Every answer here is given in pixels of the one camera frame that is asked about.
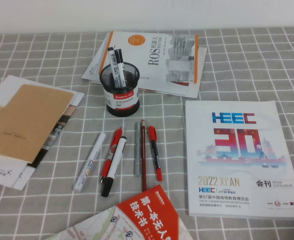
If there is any brown kraft notebook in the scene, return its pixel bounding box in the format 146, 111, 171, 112
0, 84, 75, 165

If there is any red book with map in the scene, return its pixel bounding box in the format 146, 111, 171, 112
45, 184, 194, 240

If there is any white HEEC show catalogue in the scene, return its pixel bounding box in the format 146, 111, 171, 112
184, 100, 294, 221

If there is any grey white checked tablecloth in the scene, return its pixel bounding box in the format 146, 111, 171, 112
0, 26, 294, 240

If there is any red retractable pen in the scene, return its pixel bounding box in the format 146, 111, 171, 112
99, 126, 124, 185

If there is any grey pen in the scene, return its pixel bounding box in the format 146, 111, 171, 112
133, 122, 142, 178

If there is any white brochure with tan band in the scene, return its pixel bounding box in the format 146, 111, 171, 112
0, 74, 82, 121

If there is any white paint marker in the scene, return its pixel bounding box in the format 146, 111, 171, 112
73, 132, 107, 193

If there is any white whiteboard marker black cap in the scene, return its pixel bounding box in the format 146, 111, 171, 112
101, 136, 128, 198

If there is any red black marker pen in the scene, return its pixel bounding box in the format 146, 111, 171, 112
147, 125, 163, 182

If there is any black mesh pen holder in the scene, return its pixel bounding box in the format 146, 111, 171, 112
99, 61, 141, 117

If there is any white Agile-X folder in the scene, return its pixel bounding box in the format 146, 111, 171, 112
0, 151, 29, 188

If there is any white marker with black cap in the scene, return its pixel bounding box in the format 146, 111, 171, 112
107, 46, 122, 88
113, 49, 127, 87

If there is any white orange ROS book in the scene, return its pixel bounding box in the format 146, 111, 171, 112
100, 31, 199, 84

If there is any dark red pencil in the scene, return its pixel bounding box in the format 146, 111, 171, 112
139, 119, 147, 193

